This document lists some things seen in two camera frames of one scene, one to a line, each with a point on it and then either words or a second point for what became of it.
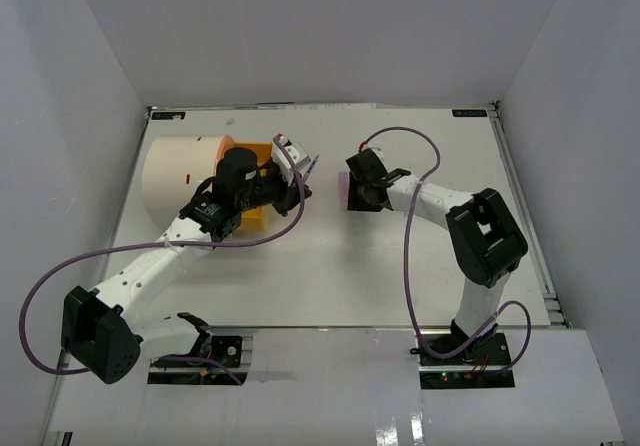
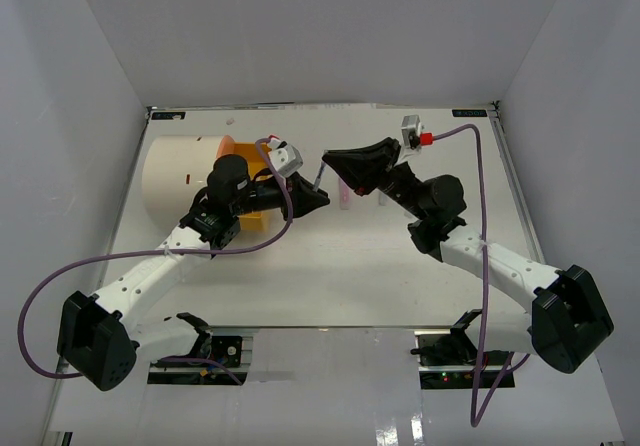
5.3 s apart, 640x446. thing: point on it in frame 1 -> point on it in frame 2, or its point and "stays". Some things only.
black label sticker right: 469,113 stays
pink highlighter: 343,177 stays
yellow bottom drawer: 254,218 stays
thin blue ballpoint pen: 313,163 -> 319,176
